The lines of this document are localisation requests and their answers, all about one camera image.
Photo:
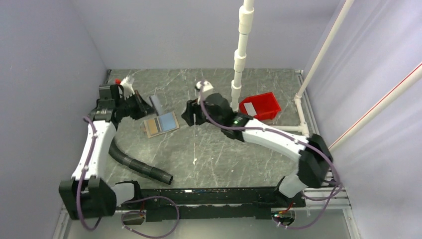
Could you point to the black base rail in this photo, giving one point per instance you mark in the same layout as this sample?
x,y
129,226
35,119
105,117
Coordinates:
x,y
212,203

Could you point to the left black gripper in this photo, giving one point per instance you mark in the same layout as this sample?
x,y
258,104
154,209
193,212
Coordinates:
x,y
143,107

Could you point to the white diagonal pole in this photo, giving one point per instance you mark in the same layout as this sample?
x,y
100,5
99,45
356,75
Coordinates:
x,y
325,46

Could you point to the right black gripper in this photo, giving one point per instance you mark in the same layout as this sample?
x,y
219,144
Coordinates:
x,y
193,107

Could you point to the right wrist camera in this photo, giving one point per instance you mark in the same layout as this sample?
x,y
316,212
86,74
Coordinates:
x,y
204,88

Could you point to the red plastic bin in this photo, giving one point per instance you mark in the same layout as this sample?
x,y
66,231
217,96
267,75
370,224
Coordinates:
x,y
265,104

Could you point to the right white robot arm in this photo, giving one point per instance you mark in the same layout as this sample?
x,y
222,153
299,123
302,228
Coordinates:
x,y
311,154

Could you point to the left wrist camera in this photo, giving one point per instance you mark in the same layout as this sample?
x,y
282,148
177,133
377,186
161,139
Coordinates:
x,y
125,82

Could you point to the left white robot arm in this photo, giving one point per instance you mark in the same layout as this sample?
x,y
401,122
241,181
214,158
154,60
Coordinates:
x,y
86,195

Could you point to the white credit card stack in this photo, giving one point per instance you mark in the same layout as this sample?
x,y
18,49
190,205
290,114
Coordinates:
x,y
250,109

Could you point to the white pole with red stripe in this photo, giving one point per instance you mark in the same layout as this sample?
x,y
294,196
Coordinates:
x,y
402,86

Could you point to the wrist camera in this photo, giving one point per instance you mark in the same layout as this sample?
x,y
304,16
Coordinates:
x,y
125,82
204,88

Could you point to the white striped credit card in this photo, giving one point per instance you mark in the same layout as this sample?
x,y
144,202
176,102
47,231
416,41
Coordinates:
x,y
156,104

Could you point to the white PVC pipe frame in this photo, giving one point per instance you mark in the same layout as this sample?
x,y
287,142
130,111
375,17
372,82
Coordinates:
x,y
271,47

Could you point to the gold credit card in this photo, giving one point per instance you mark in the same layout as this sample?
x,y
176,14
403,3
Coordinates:
x,y
152,126

